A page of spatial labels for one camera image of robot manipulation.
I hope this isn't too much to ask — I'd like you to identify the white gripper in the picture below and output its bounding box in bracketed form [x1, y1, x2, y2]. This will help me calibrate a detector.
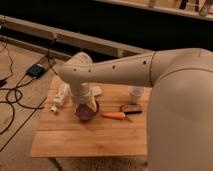
[70, 83, 97, 112]

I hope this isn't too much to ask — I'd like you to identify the white ceramic cup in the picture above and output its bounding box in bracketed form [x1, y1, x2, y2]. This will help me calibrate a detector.
[129, 86, 144, 104]

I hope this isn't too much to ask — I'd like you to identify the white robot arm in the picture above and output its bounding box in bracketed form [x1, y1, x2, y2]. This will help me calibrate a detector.
[59, 48, 213, 171]

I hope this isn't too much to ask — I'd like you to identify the dark purple ceramic bowl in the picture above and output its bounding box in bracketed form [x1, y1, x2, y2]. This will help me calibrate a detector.
[75, 101, 99, 121]

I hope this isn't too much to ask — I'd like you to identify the beige sponge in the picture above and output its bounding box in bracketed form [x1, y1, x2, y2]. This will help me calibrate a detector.
[91, 86, 103, 97]

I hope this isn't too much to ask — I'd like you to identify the orange carrot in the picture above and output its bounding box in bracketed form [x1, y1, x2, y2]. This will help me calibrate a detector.
[102, 112, 125, 120]

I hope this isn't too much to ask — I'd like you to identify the white plastic bottle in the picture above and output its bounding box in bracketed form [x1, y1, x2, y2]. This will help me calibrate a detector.
[50, 83, 70, 113]

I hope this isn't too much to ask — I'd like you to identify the wooden table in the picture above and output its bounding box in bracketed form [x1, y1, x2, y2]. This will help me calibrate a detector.
[30, 76, 147, 157]

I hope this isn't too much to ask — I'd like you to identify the small dark red box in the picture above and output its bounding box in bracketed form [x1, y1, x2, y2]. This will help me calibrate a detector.
[120, 104, 142, 114]

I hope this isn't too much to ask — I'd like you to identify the blue power adapter box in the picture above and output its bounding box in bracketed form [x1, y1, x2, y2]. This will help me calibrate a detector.
[26, 64, 45, 79]

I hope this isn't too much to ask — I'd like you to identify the long grey metal rail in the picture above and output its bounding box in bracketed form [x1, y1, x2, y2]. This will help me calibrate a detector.
[0, 15, 148, 57]

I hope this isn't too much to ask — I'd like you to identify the black floor cables left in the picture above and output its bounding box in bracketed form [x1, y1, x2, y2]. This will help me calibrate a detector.
[0, 36, 58, 153]

